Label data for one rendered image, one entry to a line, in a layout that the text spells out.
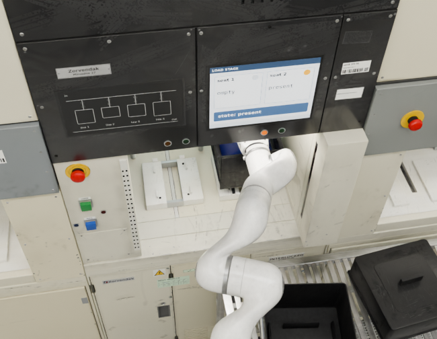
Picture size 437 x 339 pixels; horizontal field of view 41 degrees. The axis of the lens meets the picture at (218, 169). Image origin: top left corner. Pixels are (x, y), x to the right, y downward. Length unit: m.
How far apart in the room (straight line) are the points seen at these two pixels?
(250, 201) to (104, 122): 0.42
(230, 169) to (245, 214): 0.59
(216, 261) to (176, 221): 0.67
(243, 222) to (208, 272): 0.15
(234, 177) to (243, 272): 0.67
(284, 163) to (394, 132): 0.33
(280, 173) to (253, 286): 0.40
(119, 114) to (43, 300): 0.95
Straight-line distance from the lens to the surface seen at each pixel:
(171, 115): 1.53
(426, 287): 2.13
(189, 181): 2.20
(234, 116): 1.57
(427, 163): 2.44
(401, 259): 2.16
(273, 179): 1.71
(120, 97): 1.47
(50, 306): 2.29
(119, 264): 2.07
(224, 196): 2.16
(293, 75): 1.52
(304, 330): 2.05
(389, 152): 1.86
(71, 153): 1.61
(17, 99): 1.49
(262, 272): 1.48
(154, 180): 2.21
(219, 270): 1.48
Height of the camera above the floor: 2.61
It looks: 50 degrees down
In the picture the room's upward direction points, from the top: 2 degrees clockwise
